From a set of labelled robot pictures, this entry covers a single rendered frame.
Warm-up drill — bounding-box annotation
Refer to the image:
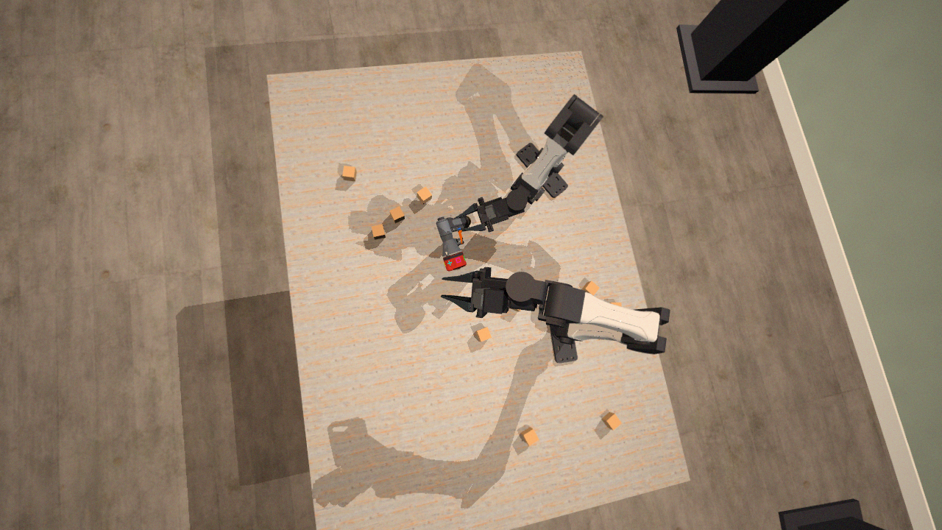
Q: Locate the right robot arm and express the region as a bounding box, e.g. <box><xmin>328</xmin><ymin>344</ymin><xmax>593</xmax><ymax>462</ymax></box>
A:
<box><xmin>485</xmin><ymin>94</ymin><xmax>603</xmax><ymax>225</ymax></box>

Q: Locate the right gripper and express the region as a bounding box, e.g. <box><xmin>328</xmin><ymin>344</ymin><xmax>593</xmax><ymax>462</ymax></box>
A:
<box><xmin>454</xmin><ymin>197</ymin><xmax>494</xmax><ymax>232</ymax></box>

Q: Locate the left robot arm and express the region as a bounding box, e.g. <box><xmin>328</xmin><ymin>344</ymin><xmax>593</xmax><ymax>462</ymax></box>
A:
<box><xmin>472</xmin><ymin>272</ymin><xmax>670</xmax><ymax>363</ymax></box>

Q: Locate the dark grey hose nozzle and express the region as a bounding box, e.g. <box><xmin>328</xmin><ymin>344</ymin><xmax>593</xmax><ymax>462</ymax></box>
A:
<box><xmin>436</xmin><ymin>216</ymin><xmax>471</xmax><ymax>272</ymax></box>

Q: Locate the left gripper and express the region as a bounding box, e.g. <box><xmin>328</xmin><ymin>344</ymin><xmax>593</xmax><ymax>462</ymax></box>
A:
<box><xmin>441</xmin><ymin>267</ymin><xmax>492</xmax><ymax>318</ymax></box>

